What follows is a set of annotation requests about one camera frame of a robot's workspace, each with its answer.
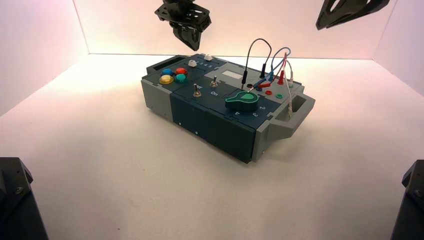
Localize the green rotary knob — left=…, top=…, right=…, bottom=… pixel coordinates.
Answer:
left=225, top=92, right=260, bottom=114

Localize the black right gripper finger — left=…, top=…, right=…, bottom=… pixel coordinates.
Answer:
left=315, top=0, right=392, bottom=31

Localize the red jumper cable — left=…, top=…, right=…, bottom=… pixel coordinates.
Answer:
left=248, top=52, right=288, bottom=93

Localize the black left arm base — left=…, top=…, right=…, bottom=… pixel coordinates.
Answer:
left=0, top=156, right=50, bottom=240

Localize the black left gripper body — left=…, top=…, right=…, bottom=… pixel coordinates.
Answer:
left=154, top=0, right=212, bottom=33

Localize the blue grey control box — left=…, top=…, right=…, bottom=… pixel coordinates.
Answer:
left=141, top=53, right=316, bottom=164

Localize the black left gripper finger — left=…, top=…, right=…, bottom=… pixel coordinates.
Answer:
left=187, top=27, right=204, bottom=52
left=171, top=21, right=193, bottom=47

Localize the black jumper cable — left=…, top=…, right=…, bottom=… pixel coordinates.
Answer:
left=241, top=38, right=273, bottom=91

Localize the white jumper cable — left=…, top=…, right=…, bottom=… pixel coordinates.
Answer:
left=284, top=59, right=296, bottom=120

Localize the white display window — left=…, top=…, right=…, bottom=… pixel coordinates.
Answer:
left=221, top=70, right=244, bottom=80

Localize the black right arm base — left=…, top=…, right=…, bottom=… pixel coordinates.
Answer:
left=390, top=159, right=424, bottom=240

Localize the blue jumper cable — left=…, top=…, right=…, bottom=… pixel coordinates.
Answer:
left=255, top=47, right=292, bottom=92

